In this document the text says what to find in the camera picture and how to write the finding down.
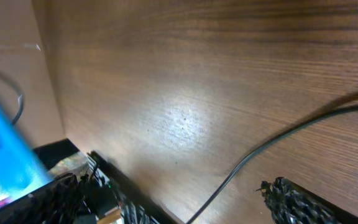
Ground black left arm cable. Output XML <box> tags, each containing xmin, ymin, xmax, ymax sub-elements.
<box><xmin>0</xmin><ymin>67</ymin><xmax>25</xmax><ymax>126</ymax></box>

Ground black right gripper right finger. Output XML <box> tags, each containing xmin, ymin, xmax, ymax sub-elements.
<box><xmin>258</xmin><ymin>177</ymin><xmax>358</xmax><ymax>224</ymax></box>

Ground black charger cable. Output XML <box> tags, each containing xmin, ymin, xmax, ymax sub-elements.
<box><xmin>185</xmin><ymin>102</ymin><xmax>358</xmax><ymax>224</ymax></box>

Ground black table edge rail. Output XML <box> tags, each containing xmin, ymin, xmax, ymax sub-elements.
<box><xmin>87</xmin><ymin>151</ymin><xmax>177</xmax><ymax>224</ymax></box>

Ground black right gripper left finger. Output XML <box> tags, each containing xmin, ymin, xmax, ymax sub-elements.
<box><xmin>0</xmin><ymin>174</ymin><xmax>87</xmax><ymax>224</ymax></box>

